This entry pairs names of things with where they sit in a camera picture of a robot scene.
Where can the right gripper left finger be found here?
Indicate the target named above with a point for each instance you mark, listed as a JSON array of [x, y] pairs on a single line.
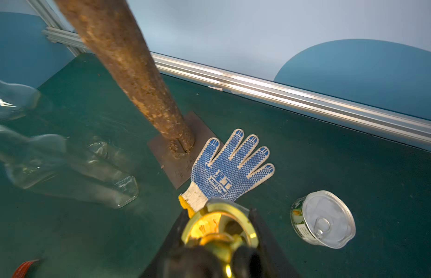
[[172, 241]]

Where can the pink cherry blossom tree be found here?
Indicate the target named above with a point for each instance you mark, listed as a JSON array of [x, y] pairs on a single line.
[[110, 31]]

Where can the tall clear bottle gold stopper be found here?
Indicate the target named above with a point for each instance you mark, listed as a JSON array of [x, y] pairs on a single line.
[[217, 241]]

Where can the clear bottle with black cap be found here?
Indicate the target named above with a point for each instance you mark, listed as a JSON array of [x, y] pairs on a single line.
[[49, 164]]

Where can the tree metal base plate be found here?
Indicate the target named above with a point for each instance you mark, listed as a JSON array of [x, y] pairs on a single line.
[[175, 162]]

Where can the small metal tin can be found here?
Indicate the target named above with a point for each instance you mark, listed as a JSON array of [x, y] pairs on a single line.
[[321, 218]]

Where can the blue dotted white work glove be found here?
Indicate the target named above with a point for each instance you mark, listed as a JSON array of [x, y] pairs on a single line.
[[226, 171]]

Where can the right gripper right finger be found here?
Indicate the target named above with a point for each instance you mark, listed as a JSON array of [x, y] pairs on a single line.
[[273, 262]]

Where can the red bottle label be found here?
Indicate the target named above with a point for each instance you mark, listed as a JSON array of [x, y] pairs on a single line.
[[23, 269]]

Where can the clear bottle with cork stopper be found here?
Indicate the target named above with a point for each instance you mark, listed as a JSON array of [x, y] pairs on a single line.
[[16, 100]]

